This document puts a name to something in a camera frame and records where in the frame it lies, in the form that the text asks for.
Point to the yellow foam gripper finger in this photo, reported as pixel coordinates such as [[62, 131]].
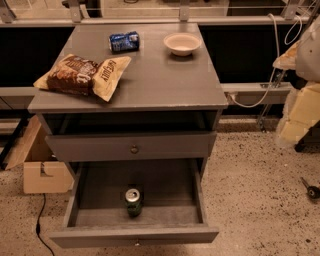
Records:
[[300, 112], [287, 61]]

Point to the green soda can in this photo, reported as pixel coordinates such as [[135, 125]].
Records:
[[133, 201]]

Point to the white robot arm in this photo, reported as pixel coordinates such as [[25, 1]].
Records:
[[308, 55]]

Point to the grey wooden drawer cabinet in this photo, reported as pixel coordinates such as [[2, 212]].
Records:
[[158, 93]]

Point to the open grey lower drawer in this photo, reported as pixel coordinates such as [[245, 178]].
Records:
[[173, 210]]

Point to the blue soda can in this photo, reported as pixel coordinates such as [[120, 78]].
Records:
[[123, 42]]

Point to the closed grey upper drawer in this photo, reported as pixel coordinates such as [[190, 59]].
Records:
[[131, 146]]

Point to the metal diagonal pole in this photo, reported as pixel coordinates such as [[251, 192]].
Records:
[[275, 83]]

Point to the black tool on floor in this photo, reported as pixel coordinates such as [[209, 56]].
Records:
[[313, 192]]

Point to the white paper bowl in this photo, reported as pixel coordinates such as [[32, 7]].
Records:
[[182, 44]]

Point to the brown yellow chip bag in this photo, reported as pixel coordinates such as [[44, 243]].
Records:
[[76, 75]]

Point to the cardboard box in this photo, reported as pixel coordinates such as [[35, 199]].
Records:
[[41, 172]]

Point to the grey wall rail shelf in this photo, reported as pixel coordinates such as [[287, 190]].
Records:
[[252, 93]]

